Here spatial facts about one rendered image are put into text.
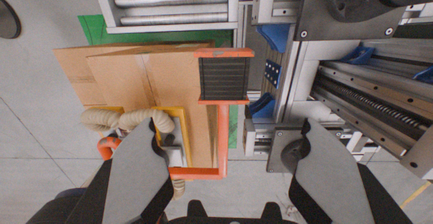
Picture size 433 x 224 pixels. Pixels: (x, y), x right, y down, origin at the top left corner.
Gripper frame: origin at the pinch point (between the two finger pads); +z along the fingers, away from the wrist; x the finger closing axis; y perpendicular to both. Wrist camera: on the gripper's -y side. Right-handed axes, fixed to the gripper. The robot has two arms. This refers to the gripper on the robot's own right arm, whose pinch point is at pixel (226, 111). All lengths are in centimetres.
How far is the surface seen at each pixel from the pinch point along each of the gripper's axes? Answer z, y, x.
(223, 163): 10.2, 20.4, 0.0
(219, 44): 129, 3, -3
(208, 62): 8.8, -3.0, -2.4
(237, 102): 8.8, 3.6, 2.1
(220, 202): 129, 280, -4
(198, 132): 35.1, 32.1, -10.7
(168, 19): 75, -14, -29
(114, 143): 10.7, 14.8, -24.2
